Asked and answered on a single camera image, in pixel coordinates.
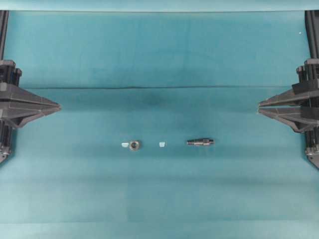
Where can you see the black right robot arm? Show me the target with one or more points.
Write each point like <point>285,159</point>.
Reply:
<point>312,29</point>

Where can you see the dark metal stepped shaft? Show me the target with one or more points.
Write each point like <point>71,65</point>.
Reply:
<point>201,142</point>

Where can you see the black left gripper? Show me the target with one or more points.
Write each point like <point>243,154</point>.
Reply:
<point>17,118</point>

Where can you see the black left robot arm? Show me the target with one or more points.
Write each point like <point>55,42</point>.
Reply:
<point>17,105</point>

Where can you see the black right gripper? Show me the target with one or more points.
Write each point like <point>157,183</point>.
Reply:
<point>299,119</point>

